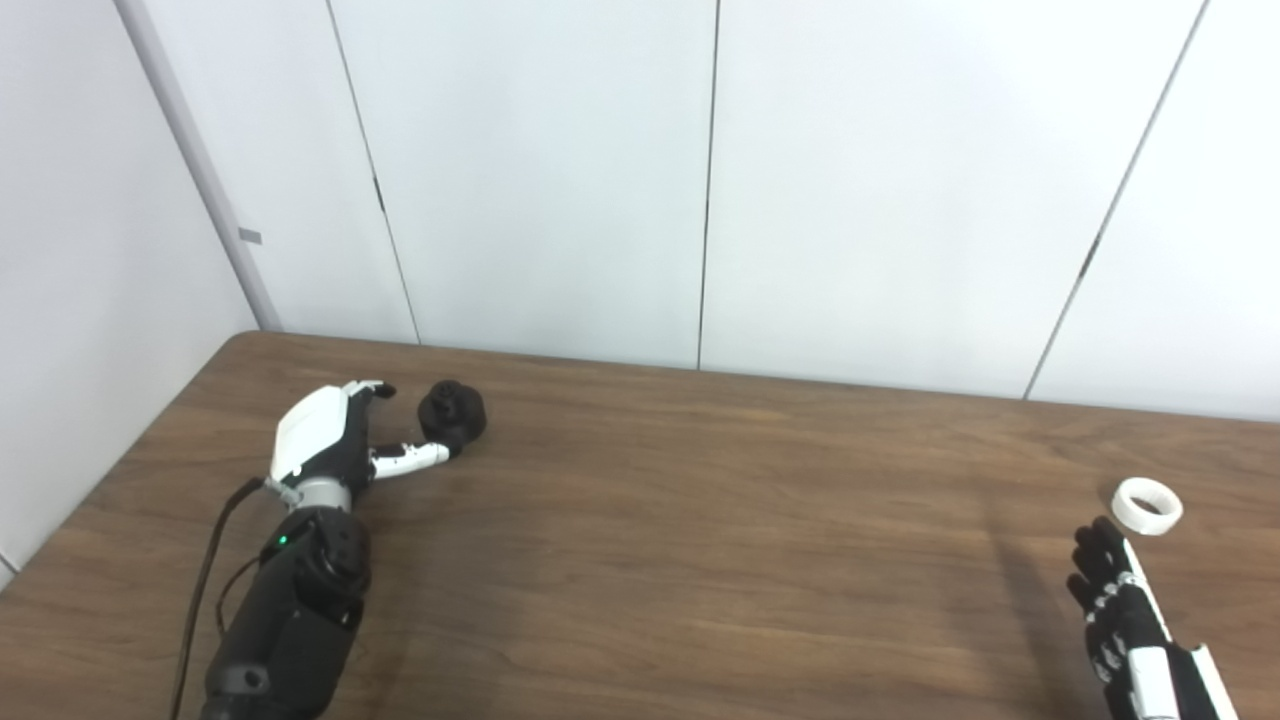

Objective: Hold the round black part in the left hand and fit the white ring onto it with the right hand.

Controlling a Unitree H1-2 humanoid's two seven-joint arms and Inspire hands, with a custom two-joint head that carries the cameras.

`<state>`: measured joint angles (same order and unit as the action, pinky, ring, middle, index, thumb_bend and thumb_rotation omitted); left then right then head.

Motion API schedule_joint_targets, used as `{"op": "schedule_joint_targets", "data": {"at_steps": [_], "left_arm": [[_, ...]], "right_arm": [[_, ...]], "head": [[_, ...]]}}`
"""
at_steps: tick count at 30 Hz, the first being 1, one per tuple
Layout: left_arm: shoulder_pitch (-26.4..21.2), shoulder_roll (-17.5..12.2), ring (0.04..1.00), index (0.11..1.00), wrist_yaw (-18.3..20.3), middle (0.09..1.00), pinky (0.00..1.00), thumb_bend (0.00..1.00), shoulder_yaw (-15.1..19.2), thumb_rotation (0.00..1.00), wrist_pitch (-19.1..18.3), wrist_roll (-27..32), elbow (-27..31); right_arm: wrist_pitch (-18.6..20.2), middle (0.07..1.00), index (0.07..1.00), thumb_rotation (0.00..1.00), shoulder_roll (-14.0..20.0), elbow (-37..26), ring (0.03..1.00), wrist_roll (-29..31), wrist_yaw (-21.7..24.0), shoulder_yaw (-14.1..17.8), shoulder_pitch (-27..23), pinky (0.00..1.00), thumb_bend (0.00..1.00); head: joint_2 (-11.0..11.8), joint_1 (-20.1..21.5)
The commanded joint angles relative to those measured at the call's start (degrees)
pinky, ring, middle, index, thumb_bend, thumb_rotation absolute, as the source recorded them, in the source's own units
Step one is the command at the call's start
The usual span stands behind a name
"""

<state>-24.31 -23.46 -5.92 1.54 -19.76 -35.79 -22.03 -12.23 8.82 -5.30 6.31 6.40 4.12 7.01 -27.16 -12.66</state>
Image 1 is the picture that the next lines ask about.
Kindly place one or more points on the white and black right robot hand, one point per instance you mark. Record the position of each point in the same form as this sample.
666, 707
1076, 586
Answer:
1130, 640

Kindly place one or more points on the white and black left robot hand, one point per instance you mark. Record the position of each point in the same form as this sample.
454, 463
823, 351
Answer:
310, 430

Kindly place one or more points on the round black plastic part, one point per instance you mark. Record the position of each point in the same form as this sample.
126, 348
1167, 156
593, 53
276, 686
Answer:
455, 415

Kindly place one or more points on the grey wall corner post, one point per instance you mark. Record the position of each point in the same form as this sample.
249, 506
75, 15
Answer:
200, 170

